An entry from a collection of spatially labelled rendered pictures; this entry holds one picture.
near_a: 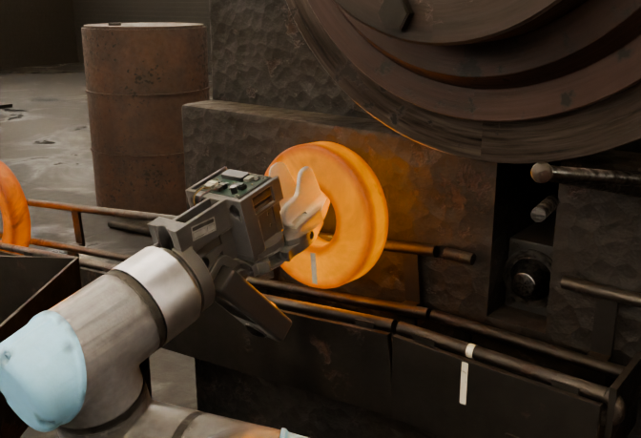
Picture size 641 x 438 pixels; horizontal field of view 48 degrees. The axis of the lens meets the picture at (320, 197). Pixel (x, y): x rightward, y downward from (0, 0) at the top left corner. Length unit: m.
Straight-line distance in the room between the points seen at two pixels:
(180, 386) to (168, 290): 1.45
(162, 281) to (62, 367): 0.10
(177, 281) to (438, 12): 0.29
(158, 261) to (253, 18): 0.43
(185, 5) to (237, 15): 9.15
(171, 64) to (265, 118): 2.51
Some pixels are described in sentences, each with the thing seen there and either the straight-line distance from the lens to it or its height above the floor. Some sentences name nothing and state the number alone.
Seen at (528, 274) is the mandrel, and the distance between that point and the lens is 0.72.
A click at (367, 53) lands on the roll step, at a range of 0.61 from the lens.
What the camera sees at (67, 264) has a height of 0.71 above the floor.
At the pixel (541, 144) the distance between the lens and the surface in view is 0.57.
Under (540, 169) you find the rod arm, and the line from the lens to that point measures 0.47.
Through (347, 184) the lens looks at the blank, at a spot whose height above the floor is 0.83.
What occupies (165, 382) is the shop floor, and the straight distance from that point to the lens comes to 2.05.
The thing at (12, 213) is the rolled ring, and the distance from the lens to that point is 1.25.
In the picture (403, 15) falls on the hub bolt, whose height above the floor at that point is 0.99.
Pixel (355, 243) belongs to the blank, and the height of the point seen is 0.77.
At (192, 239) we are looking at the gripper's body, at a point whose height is 0.81.
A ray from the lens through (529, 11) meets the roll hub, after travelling 0.47.
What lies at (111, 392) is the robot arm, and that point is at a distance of 0.57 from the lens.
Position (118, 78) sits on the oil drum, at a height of 0.65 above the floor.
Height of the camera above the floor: 1.01
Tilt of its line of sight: 16 degrees down
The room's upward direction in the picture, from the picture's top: straight up
